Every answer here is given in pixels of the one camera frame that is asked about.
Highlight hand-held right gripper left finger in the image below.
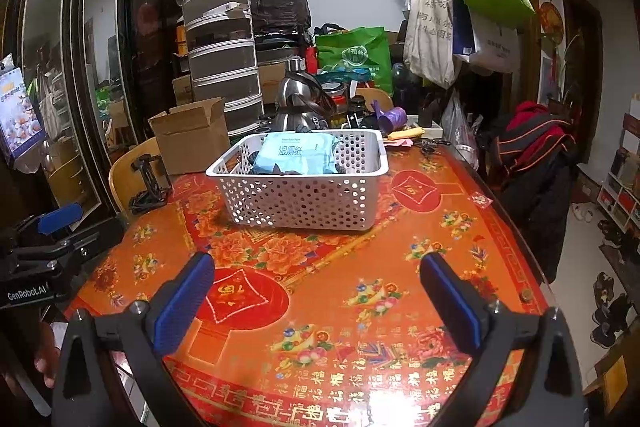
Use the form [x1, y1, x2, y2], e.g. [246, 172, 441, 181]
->
[50, 251, 216, 427]

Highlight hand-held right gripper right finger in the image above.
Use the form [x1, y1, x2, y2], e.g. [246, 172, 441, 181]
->
[419, 252, 588, 427]

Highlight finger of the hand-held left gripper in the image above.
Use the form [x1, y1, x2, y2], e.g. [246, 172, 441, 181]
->
[0, 203, 83, 240]
[15, 221, 126, 265]

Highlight white perforated plastic basket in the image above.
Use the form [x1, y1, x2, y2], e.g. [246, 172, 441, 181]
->
[205, 129, 390, 232]

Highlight blue wet wipes pack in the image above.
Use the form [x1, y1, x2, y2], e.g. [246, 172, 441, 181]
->
[252, 132, 341, 176]

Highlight person's left hand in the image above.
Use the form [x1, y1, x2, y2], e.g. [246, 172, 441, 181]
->
[34, 324, 62, 390]

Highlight black phone stand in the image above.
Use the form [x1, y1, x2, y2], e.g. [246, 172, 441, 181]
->
[129, 153, 170, 214]

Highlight printed hanging calendar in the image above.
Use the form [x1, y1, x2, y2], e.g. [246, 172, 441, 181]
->
[0, 54, 46, 162]

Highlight open cardboard box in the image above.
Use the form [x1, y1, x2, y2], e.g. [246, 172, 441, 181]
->
[148, 97, 231, 176]

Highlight black shoes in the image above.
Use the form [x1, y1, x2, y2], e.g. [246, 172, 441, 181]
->
[590, 272, 633, 348]

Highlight white shoes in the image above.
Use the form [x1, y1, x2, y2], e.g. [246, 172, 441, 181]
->
[570, 202, 598, 223]

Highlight black glass door cabinet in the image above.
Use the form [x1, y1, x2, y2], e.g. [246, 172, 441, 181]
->
[0, 0, 196, 228]

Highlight flat cardboard box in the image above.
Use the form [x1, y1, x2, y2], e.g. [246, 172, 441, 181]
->
[582, 347, 631, 403]

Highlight translucent plastic bag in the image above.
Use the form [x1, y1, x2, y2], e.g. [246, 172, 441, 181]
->
[442, 92, 473, 148]

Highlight red and black jacket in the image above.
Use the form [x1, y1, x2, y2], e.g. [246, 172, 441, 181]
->
[487, 102, 583, 283]

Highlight purple cup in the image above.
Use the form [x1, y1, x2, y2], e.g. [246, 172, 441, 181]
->
[372, 101, 408, 135]

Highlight white cubby shelf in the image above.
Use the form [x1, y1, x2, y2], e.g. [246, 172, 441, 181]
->
[597, 112, 640, 233]

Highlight grey white-striped container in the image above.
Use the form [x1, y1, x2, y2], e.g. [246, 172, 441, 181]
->
[181, 0, 265, 135]

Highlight closed cardboard box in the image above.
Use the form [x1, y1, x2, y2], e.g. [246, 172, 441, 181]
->
[257, 62, 288, 105]

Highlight stainless steel kettle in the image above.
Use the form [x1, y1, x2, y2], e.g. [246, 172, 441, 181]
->
[272, 56, 337, 132]

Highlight white hanging bag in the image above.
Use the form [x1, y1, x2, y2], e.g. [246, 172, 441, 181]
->
[467, 12, 522, 74]

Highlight green shopping bag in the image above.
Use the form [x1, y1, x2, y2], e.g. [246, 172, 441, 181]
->
[315, 27, 394, 96]

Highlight beige canvas tote bag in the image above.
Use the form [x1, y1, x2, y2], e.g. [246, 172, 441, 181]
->
[403, 0, 463, 88]

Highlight blue hanging bag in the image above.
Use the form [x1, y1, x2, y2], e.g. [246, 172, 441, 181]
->
[451, 0, 477, 58]

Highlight black plastic covered bundle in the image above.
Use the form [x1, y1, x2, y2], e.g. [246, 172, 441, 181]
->
[236, 0, 312, 32]

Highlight red round wall ornament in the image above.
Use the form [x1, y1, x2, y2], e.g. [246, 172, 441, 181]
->
[537, 0, 566, 40]

